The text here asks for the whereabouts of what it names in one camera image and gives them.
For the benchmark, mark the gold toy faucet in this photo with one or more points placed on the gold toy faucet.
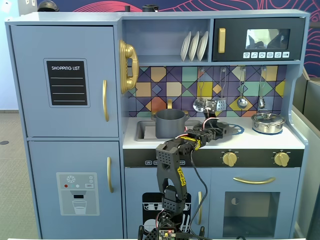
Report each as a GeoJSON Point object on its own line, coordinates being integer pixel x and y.
{"type": "Point", "coordinates": [169, 103]}

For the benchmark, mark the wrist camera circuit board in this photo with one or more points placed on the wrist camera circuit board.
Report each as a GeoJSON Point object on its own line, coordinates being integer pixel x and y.
{"type": "Point", "coordinates": [210, 105]}

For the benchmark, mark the metal slotted skimmer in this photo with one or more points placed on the metal slotted skimmer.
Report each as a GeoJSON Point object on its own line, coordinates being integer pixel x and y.
{"type": "Point", "coordinates": [198, 105]}

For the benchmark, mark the gray plastic pot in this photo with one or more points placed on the gray plastic pot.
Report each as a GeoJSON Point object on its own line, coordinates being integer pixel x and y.
{"type": "Point", "coordinates": [170, 127]}

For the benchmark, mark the metal ladle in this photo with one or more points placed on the metal ladle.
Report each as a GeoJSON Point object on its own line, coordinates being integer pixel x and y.
{"type": "Point", "coordinates": [242, 102]}

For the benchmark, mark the black helmet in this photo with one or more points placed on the black helmet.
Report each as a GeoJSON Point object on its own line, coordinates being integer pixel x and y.
{"type": "Point", "coordinates": [47, 5]}

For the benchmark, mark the metal spoon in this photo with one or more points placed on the metal spoon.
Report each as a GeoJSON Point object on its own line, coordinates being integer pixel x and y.
{"type": "Point", "coordinates": [261, 102]}

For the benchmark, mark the black microwave door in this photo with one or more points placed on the black microwave door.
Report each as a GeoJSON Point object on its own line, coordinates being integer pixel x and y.
{"type": "Point", "coordinates": [235, 40]}

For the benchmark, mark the gray ice dispenser decal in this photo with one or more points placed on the gray ice dispenser decal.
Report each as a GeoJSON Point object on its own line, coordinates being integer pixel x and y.
{"type": "Point", "coordinates": [65, 200]}

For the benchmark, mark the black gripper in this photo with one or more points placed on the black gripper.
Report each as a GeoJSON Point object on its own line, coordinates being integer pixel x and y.
{"type": "Point", "coordinates": [223, 131]}

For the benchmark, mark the gold toy telephone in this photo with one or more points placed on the gold toy telephone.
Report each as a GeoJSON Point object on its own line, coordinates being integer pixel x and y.
{"type": "Point", "coordinates": [128, 65]}

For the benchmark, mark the gray partition bin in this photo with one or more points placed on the gray partition bin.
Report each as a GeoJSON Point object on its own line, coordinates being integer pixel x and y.
{"type": "Point", "coordinates": [307, 125]}

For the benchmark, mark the white toy plate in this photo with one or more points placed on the white toy plate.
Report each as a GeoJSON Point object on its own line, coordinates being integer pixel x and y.
{"type": "Point", "coordinates": [185, 47]}
{"type": "Point", "coordinates": [193, 47]}
{"type": "Point", "coordinates": [202, 46]}

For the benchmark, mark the black shopping list chalkboard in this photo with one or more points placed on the black shopping list chalkboard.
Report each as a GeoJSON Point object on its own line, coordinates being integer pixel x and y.
{"type": "Point", "coordinates": [66, 83]}

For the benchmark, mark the black cylinder object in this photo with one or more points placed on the black cylinder object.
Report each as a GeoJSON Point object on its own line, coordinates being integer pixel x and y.
{"type": "Point", "coordinates": [149, 8]}

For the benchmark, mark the metal slotted spatula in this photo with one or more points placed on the metal slotted spatula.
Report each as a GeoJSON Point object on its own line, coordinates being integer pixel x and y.
{"type": "Point", "coordinates": [221, 104]}

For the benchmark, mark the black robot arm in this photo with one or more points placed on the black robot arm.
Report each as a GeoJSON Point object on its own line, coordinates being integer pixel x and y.
{"type": "Point", "coordinates": [170, 160]}

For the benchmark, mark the gray toy sink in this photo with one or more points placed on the gray toy sink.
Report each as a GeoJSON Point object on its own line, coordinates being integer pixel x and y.
{"type": "Point", "coordinates": [147, 131]}

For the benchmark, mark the gold stove knob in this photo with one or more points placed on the gold stove knob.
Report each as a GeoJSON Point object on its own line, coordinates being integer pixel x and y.
{"type": "Point", "coordinates": [230, 159]}
{"type": "Point", "coordinates": [282, 159]}

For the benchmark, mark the blue oven door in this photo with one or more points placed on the blue oven door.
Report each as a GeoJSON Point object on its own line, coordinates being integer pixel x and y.
{"type": "Point", "coordinates": [217, 200]}

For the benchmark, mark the blue dishwasher door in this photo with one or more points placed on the blue dishwasher door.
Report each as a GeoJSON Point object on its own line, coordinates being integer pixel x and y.
{"type": "Point", "coordinates": [140, 180]}

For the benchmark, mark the robot controller board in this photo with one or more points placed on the robot controller board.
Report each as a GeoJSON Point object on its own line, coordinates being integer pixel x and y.
{"type": "Point", "coordinates": [166, 234]}

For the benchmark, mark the blue fridge door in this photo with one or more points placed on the blue fridge door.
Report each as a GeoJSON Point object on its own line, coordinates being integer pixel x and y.
{"type": "Point", "coordinates": [32, 112]}

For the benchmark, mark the stainless steel pot lid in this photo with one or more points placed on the stainless steel pot lid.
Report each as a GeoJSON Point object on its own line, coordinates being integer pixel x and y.
{"type": "Point", "coordinates": [268, 117]}

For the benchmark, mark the blue freezer door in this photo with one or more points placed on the blue freezer door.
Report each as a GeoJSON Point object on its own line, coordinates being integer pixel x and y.
{"type": "Point", "coordinates": [45, 160]}

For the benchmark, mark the small black cap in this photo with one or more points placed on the small black cap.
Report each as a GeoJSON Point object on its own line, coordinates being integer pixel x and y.
{"type": "Point", "coordinates": [127, 8]}

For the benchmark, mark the blue wooden toy kitchen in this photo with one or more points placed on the blue wooden toy kitchen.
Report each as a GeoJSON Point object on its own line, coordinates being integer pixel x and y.
{"type": "Point", "coordinates": [75, 155]}

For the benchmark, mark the black floor disk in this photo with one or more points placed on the black floor disk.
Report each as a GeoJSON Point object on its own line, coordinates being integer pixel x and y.
{"type": "Point", "coordinates": [4, 142]}

